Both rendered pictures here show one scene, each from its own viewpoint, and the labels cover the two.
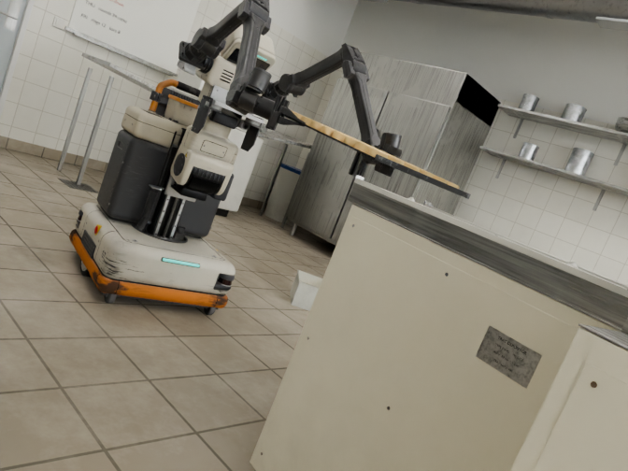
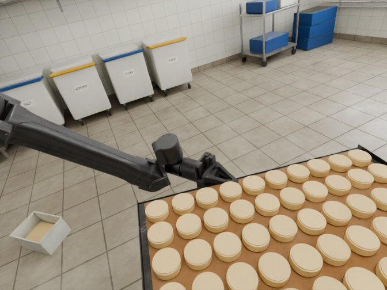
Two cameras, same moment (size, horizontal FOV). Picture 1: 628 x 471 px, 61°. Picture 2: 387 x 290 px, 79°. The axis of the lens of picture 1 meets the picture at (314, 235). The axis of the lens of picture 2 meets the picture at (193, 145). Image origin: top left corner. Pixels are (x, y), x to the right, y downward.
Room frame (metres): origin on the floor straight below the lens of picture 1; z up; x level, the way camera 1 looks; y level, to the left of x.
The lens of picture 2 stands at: (1.68, 0.25, 1.41)
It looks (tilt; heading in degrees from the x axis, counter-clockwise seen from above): 35 degrees down; 302
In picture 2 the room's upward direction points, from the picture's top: 12 degrees counter-clockwise
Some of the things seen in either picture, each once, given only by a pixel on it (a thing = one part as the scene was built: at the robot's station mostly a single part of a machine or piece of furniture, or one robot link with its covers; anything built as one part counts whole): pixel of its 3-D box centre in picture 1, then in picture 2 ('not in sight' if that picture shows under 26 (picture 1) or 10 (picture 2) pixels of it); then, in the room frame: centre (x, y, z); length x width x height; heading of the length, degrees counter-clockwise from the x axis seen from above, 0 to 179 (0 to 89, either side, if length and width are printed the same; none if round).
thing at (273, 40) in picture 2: not in sight; (268, 41); (2.50, -4.21, 0.29); 0.56 x 0.38 x 0.20; 58
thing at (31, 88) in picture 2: not in sight; (35, 106); (5.01, -1.36, 0.39); 0.64 x 0.54 x 0.77; 143
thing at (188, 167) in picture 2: (388, 160); (196, 171); (1.94, -0.15, 0.99); 0.07 x 0.07 x 0.10; 85
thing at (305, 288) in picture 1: (309, 292); (42, 232); (3.36, -0.11, 0.08); 0.30 x 0.22 x 0.16; 7
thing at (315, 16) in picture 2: not in sight; (314, 15); (1.84, -4.90, 0.50); 0.60 x 0.40 x 0.20; 53
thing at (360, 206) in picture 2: not in sight; (360, 205); (1.57, -0.15, 0.98); 0.05 x 0.05 x 0.02
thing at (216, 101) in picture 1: (229, 118); not in sight; (2.35, 0.53, 0.93); 0.28 x 0.16 x 0.22; 129
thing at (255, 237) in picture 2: not in sight; (255, 237); (1.75, 0.00, 1.00); 0.05 x 0.05 x 0.02
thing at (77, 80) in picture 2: not in sight; (84, 91); (4.59, -1.86, 0.39); 0.64 x 0.54 x 0.77; 141
